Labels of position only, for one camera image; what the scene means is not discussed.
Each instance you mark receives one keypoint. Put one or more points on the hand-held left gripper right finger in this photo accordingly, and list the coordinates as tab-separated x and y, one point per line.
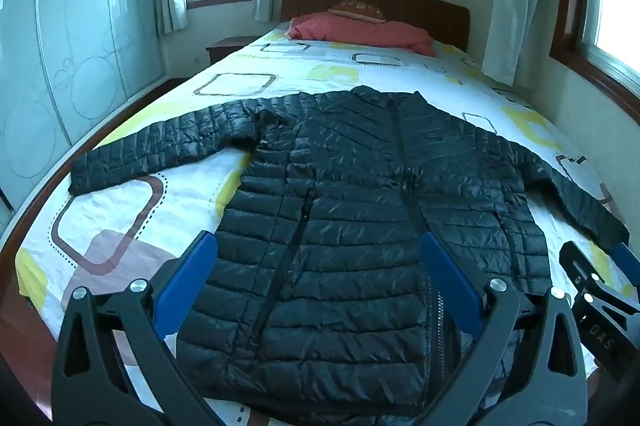
447	278

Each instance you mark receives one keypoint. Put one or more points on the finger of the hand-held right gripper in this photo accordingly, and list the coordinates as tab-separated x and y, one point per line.
629	256
575	267

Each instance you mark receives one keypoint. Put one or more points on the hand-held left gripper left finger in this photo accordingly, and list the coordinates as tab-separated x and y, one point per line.
192	273

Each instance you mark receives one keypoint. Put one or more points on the black quilted puffer jacket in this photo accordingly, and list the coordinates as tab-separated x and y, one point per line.
350	206

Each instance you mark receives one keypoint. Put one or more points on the bed with patterned sheet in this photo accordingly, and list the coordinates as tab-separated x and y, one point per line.
165	206

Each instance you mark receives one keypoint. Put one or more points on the wooden nightstand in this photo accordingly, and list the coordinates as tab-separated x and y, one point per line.
227	46

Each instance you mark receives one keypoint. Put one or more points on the red pillow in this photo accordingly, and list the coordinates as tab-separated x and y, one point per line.
360	32

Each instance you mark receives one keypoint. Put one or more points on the frosted glass wardrobe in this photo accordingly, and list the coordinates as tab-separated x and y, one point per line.
75	31

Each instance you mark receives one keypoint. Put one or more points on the dark wooden headboard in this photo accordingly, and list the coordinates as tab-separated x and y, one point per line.
425	8

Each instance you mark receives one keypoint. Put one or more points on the brown patterned cushion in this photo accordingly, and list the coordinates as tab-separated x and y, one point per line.
356	8

